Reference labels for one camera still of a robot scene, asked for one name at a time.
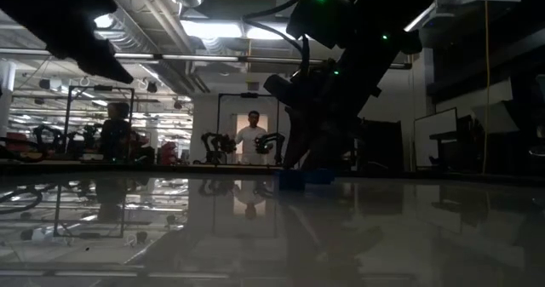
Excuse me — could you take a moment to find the seated person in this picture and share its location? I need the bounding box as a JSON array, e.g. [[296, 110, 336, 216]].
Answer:
[[99, 101, 134, 163]]

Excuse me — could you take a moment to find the silver ribbed air duct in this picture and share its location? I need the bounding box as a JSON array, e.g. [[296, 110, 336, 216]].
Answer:
[[93, 5, 197, 95]]

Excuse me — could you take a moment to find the right arm's black cable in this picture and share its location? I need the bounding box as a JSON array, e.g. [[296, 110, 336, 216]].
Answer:
[[241, 0, 313, 76]]

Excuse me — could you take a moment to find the black cabinet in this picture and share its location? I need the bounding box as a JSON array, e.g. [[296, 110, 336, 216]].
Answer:
[[360, 118, 404, 174]]

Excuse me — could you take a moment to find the long horizontal ceiling rail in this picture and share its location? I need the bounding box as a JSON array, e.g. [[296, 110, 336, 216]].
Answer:
[[0, 47, 413, 71]]

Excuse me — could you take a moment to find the standing person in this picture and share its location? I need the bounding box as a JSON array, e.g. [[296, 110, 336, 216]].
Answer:
[[233, 110, 272, 166]]

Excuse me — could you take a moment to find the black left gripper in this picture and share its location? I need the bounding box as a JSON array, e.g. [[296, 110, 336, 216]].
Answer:
[[0, 0, 135, 85]]

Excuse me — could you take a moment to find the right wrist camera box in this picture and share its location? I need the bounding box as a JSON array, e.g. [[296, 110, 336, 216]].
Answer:
[[263, 73, 300, 108]]

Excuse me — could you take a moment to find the red background equipment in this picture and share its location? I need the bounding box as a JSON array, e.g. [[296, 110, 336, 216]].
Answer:
[[158, 141, 180, 166]]

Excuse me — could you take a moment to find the white board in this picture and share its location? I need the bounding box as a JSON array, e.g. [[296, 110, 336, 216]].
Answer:
[[413, 106, 459, 169]]

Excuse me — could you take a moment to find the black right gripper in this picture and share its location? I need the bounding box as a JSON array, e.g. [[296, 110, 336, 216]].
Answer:
[[282, 60, 381, 172]]

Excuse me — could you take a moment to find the grey ceiling box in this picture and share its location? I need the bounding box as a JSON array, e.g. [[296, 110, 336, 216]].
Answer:
[[275, 0, 300, 19]]

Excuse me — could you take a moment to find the black metal frame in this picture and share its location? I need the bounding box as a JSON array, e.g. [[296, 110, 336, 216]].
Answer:
[[216, 92, 282, 165], [63, 84, 136, 160]]

